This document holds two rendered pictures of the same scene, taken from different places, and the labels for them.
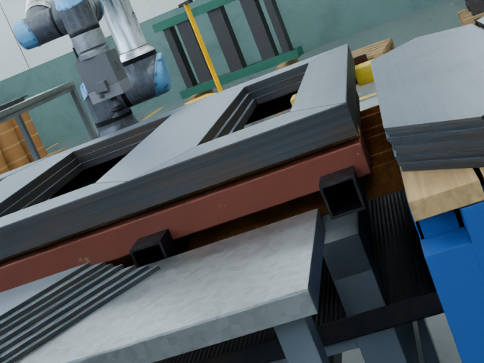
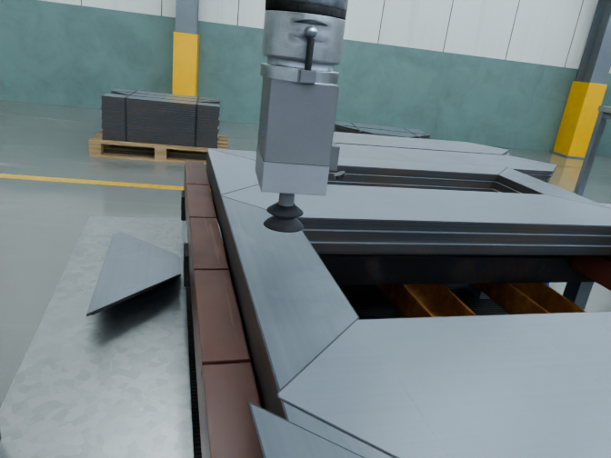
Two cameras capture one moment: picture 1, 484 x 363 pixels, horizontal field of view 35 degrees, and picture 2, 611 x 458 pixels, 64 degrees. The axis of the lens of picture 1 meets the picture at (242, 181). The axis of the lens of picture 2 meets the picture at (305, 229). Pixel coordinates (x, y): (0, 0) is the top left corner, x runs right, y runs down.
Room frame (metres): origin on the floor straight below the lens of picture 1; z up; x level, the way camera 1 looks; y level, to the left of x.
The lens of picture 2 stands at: (2.06, 0.65, 1.08)
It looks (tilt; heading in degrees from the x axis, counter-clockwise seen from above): 20 degrees down; 240
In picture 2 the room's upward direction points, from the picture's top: 7 degrees clockwise
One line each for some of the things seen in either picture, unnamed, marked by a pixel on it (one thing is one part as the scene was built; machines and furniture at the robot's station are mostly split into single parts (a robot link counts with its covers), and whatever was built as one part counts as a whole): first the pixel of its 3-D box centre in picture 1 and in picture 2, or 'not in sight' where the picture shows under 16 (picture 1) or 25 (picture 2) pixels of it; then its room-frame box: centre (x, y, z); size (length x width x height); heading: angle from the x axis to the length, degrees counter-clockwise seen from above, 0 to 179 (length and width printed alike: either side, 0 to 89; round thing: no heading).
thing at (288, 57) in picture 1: (230, 47); not in sight; (9.27, -0.48, 0.58); 1.60 x 0.60 x 1.17; 67
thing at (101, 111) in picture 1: (106, 93); not in sight; (2.29, 0.28, 0.94); 0.13 x 0.12 x 0.14; 83
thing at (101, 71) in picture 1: (100, 75); (305, 127); (1.82, 0.21, 1.01); 0.10 x 0.09 x 0.16; 162
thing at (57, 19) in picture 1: (79, 12); not in sight; (1.93, 0.21, 1.16); 0.11 x 0.11 x 0.08; 83
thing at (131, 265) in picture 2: not in sight; (144, 264); (1.91, -0.15, 0.70); 0.39 x 0.12 x 0.04; 77
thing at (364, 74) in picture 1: (366, 72); not in sight; (1.67, -0.35, 0.79); 0.06 x 0.05 x 0.04; 167
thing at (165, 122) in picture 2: not in sight; (165, 124); (0.99, -4.13, 0.26); 1.20 x 0.80 x 0.53; 162
